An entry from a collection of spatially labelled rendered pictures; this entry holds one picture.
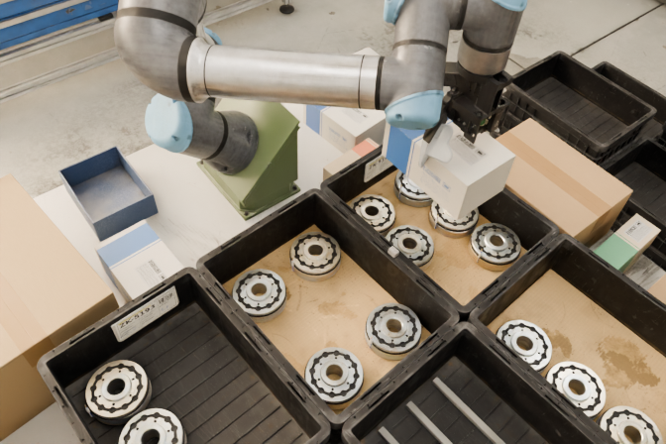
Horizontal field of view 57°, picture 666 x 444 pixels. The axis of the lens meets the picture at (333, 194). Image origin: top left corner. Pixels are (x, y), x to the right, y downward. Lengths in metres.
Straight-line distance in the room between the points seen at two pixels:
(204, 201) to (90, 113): 1.48
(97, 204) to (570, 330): 1.10
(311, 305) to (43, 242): 0.53
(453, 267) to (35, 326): 0.79
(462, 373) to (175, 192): 0.82
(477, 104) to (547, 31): 2.62
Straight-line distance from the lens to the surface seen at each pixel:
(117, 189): 1.62
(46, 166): 2.78
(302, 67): 0.86
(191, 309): 1.23
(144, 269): 1.35
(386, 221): 1.31
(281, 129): 1.41
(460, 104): 1.00
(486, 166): 1.07
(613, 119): 2.33
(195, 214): 1.53
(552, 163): 1.52
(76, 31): 2.93
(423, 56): 0.85
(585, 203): 1.46
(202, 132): 1.34
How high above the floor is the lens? 1.87
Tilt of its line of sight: 49 degrees down
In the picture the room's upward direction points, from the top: 3 degrees clockwise
